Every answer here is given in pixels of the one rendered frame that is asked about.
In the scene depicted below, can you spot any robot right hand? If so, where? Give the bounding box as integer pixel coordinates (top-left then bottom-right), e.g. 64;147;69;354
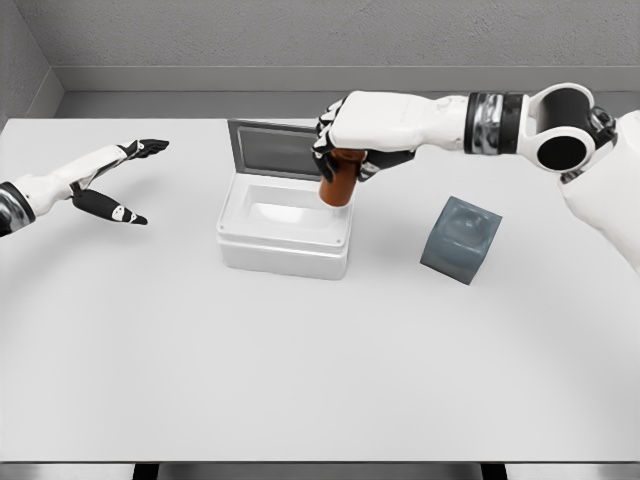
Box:
311;90;437;184

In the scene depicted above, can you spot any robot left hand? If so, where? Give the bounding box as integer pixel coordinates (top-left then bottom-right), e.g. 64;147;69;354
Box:
48;138;171;227

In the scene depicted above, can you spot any brown cylindrical bottle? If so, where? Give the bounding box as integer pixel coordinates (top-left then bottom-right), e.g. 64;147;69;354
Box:
318;147;369;208

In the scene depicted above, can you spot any white box with open lid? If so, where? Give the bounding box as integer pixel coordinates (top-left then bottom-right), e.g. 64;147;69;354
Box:
216;118;355;282

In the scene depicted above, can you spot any grey cube block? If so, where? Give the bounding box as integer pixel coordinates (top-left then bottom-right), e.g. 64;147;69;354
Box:
419;195;504;287

